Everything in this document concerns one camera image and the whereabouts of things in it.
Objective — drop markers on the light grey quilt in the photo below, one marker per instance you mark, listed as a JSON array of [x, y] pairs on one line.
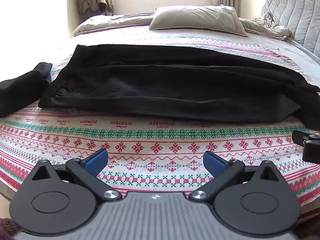
[[110, 22]]

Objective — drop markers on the patterned bed sheet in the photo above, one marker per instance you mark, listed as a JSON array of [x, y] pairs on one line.
[[155, 145]]

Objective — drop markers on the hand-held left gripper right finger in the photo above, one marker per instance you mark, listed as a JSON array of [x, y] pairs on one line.
[[212, 163]]

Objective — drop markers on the folded black clothes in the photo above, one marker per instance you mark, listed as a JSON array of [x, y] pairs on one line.
[[21, 90]]

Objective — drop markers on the grey padded headboard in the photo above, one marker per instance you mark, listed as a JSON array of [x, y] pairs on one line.
[[292, 12]]

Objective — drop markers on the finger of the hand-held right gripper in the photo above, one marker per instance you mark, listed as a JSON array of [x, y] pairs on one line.
[[311, 150]]

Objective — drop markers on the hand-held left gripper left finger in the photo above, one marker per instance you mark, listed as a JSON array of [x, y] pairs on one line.
[[97, 162]]

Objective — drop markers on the black pants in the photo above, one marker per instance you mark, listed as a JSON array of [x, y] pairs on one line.
[[165, 85]]

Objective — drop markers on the grey pillow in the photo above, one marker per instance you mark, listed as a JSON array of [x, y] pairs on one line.
[[197, 20]]

